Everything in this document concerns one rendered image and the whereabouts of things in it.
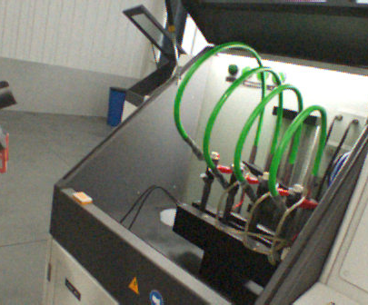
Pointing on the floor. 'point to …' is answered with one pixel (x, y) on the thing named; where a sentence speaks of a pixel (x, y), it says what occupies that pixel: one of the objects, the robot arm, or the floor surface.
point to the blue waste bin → (115, 105)
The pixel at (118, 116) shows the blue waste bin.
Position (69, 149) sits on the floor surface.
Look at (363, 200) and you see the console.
